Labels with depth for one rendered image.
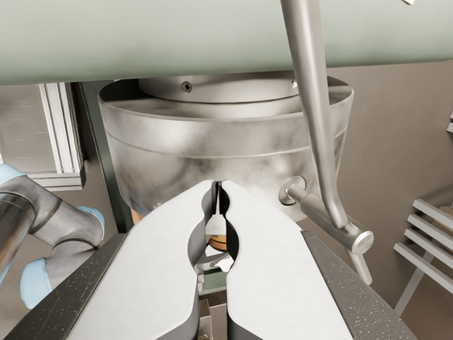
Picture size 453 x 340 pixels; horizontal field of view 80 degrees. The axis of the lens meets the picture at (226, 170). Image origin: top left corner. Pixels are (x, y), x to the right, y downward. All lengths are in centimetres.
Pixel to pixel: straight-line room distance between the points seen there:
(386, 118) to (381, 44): 187
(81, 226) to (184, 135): 37
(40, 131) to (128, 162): 109
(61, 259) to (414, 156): 233
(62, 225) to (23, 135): 89
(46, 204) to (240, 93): 40
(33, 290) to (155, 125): 34
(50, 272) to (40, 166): 98
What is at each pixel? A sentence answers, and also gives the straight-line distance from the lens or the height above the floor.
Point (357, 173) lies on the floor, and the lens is 219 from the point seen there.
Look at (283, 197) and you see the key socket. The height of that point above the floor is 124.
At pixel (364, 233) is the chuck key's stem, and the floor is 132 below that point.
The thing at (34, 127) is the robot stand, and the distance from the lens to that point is 138.
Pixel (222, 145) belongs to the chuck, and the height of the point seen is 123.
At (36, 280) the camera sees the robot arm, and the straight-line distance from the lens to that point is 51.
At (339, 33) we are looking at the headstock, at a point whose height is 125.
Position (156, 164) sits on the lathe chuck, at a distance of 27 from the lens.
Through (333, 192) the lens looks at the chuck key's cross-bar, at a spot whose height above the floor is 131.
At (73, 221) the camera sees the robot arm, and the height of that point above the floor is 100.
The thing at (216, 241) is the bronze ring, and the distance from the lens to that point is 47.
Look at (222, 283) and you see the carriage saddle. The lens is 85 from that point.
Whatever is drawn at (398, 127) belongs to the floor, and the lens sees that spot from 223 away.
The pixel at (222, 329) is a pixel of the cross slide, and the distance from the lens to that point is 92.
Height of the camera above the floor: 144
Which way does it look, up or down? 59 degrees down
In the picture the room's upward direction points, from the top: 151 degrees clockwise
